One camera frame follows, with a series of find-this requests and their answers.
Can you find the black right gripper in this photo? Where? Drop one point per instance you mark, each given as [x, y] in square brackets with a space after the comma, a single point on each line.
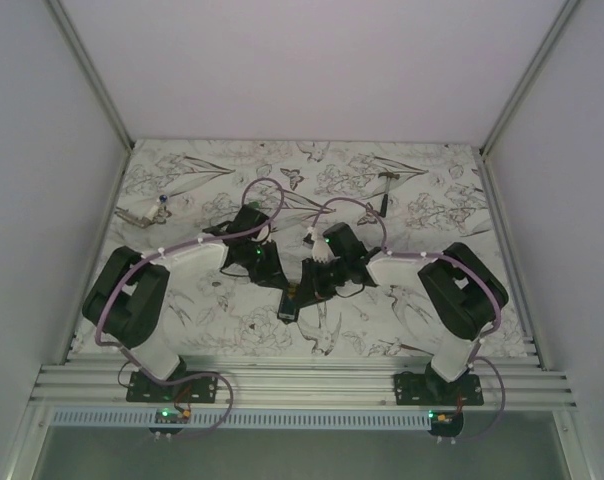
[311, 289]

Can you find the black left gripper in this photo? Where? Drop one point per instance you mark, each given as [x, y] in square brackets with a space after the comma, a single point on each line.
[272, 276]

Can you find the black fuse box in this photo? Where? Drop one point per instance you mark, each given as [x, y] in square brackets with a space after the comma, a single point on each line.
[287, 311]

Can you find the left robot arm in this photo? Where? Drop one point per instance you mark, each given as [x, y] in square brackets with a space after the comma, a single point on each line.
[127, 301]

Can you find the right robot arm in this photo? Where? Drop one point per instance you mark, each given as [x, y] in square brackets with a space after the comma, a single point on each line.
[466, 296]

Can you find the small hammer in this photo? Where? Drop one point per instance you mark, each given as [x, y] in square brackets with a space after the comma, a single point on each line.
[389, 177]

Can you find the metal clamp tool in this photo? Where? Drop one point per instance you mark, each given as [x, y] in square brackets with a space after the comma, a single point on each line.
[155, 215]

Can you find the left controller board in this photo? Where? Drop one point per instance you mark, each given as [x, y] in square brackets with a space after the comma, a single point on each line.
[169, 422]

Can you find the controller board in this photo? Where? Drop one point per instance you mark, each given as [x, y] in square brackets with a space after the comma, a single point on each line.
[169, 422]
[446, 425]

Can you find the right controller board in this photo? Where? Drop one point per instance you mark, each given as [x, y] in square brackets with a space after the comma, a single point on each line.
[446, 425]

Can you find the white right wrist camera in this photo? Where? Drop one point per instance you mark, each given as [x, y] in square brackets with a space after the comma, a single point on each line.
[320, 250]

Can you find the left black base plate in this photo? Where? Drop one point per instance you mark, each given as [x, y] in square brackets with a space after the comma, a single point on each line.
[142, 389]

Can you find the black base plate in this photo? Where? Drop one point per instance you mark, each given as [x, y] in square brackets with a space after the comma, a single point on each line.
[142, 389]
[413, 389]

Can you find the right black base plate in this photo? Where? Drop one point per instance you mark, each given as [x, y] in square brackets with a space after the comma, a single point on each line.
[413, 389]

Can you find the grey slotted cable duct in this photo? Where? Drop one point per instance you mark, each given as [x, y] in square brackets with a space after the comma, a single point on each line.
[249, 419]

